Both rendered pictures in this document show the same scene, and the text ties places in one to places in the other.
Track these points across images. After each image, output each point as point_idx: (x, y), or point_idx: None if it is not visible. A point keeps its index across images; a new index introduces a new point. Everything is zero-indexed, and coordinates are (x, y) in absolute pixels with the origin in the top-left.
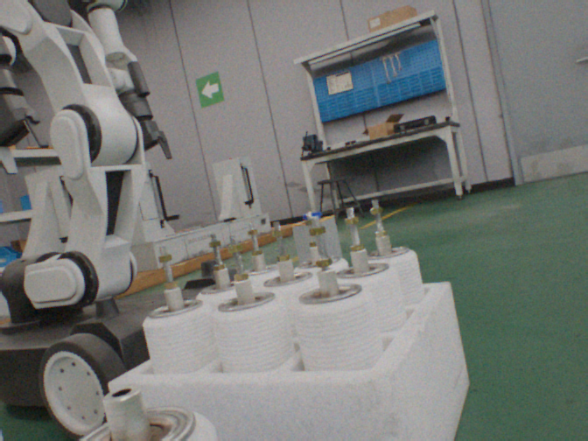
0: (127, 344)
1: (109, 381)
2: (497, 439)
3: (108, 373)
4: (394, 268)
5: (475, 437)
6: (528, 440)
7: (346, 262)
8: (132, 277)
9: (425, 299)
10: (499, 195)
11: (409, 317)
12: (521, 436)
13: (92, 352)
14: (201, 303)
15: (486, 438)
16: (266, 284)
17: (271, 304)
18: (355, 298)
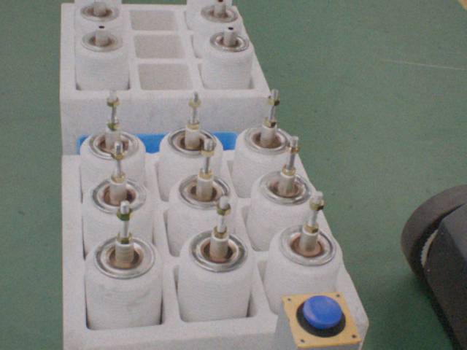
0: (441, 232)
1: (406, 222)
2: (31, 337)
3: (411, 216)
4: (87, 205)
5: (49, 338)
6: (4, 340)
7: (184, 263)
8: None
9: (78, 284)
10: None
11: (80, 240)
12: (10, 345)
13: (433, 197)
14: (246, 144)
15: (40, 337)
16: (214, 176)
17: (163, 141)
18: (86, 139)
